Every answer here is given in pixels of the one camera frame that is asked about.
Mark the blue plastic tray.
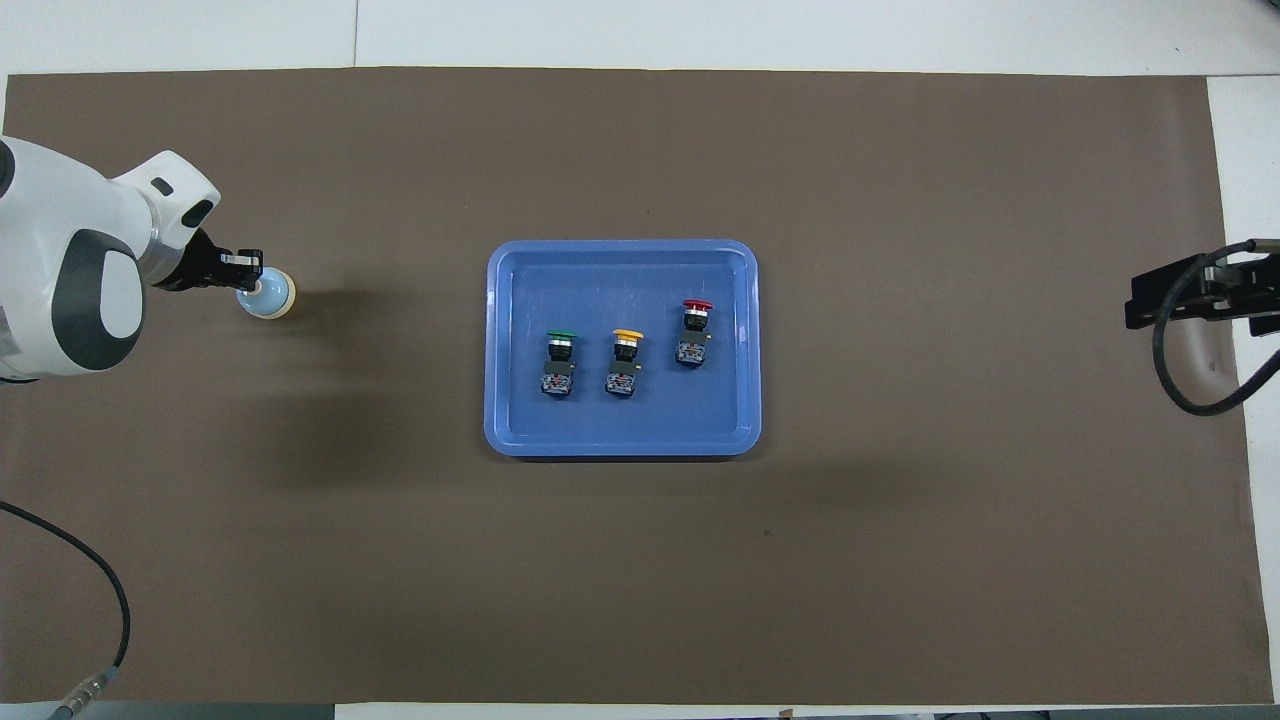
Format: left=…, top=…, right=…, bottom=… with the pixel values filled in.
left=483, top=238, right=764, bottom=460

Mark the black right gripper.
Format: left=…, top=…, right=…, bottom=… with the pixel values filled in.
left=1124, top=238, right=1280, bottom=338

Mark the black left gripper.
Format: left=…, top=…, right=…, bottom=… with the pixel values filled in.
left=150, top=228, right=266, bottom=294

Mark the red push button switch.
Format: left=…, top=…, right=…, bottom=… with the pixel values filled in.
left=673, top=297, right=716, bottom=368

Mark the green push button switch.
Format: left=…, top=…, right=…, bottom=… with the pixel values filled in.
left=539, top=328, right=581, bottom=401

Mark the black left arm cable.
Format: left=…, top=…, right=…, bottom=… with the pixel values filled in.
left=0, top=499, right=133, bottom=720

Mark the light blue desk bell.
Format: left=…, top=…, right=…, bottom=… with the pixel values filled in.
left=235, top=266, right=298, bottom=322

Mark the brown table mat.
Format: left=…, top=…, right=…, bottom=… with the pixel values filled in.
left=0, top=67, right=1274, bottom=707

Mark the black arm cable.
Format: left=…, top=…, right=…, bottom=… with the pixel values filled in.
left=1151, top=254, right=1280, bottom=418
left=0, top=499, right=133, bottom=720

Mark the yellow push button switch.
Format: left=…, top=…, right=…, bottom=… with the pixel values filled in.
left=603, top=327, right=647, bottom=402

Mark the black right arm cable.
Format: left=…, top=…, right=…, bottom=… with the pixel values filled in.
left=1151, top=254, right=1280, bottom=418

